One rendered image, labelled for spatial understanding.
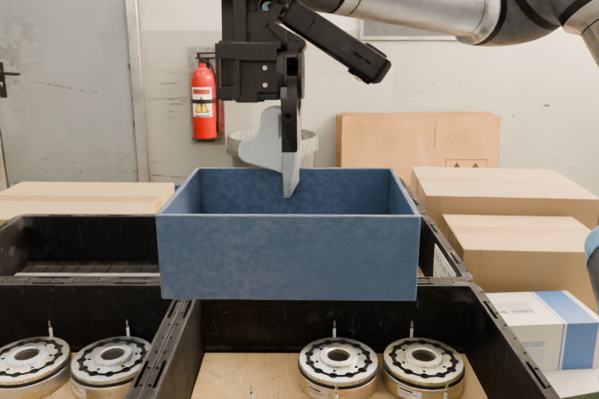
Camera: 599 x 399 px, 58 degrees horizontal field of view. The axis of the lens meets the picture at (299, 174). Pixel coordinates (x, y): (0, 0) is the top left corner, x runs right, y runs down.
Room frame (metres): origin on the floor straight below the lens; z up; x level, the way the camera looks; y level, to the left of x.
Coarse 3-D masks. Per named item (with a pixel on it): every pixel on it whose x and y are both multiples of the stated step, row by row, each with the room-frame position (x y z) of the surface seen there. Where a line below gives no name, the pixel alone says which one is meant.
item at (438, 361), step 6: (408, 348) 0.63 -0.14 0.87; (414, 348) 0.63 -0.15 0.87; (420, 348) 0.63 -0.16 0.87; (426, 348) 0.63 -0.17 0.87; (432, 348) 0.63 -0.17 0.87; (408, 354) 0.61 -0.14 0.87; (432, 354) 0.62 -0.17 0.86; (438, 354) 0.61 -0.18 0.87; (408, 360) 0.60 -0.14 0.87; (414, 360) 0.60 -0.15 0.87; (438, 360) 0.60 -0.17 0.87; (414, 366) 0.59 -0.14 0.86; (420, 366) 0.59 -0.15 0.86; (426, 366) 0.59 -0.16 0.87; (432, 366) 0.59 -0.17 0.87; (438, 366) 0.59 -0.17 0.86
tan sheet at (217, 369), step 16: (208, 368) 0.64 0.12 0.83; (224, 368) 0.64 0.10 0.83; (240, 368) 0.64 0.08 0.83; (256, 368) 0.64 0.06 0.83; (272, 368) 0.64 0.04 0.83; (288, 368) 0.64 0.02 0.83; (208, 384) 0.60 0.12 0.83; (224, 384) 0.60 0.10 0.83; (240, 384) 0.60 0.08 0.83; (256, 384) 0.60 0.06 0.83; (272, 384) 0.60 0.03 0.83; (288, 384) 0.60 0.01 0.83; (464, 384) 0.60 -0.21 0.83
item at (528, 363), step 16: (432, 288) 0.68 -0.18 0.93; (448, 288) 0.68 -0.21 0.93; (464, 288) 0.68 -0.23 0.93; (480, 288) 0.68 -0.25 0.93; (192, 304) 0.63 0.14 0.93; (480, 304) 0.63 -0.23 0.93; (176, 320) 0.59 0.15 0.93; (496, 320) 0.59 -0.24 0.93; (176, 336) 0.55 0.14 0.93; (512, 336) 0.55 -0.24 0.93; (512, 352) 0.53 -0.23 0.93; (160, 368) 0.49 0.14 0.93; (528, 368) 0.49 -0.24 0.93; (160, 384) 0.46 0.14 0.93; (544, 384) 0.46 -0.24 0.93
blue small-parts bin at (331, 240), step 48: (192, 192) 0.49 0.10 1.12; (240, 192) 0.53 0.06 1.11; (336, 192) 0.53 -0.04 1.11; (384, 192) 0.53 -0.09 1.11; (192, 240) 0.38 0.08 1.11; (240, 240) 0.38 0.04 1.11; (288, 240) 0.38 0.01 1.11; (336, 240) 0.38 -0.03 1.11; (384, 240) 0.38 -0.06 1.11; (192, 288) 0.39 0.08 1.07; (240, 288) 0.38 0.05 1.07; (288, 288) 0.38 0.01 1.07; (336, 288) 0.38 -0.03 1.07; (384, 288) 0.38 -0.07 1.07
